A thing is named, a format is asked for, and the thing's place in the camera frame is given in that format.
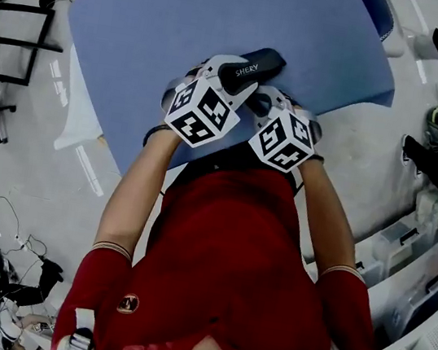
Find white waste bin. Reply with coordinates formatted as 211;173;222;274
410;24;438;62

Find black wristband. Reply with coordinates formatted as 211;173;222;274
142;120;175;151

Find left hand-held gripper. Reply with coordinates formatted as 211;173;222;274
160;46;263;157

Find clear plastic storage drawers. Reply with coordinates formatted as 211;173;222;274
340;180;438;350

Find white harness strap with buckle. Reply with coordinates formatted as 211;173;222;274
55;304;102;350

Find blue tablecloth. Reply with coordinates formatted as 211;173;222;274
43;0;410;217

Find person's left forearm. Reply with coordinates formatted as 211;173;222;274
92;122;183;263

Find person's right forearm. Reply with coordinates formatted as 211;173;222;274
282;155;372;281

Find person's red shirt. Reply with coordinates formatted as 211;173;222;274
50;138;404;350

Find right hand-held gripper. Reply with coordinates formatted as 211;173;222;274
237;83;324;178

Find blue seat cushion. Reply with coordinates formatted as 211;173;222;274
346;0;398;44

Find white plastic chair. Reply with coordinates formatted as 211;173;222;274
369;0;415;60

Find grey hand strap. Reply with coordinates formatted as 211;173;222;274
290;104;327;144
160;74;186;113

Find black glasses case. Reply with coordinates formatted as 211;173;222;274
215;40;290;103

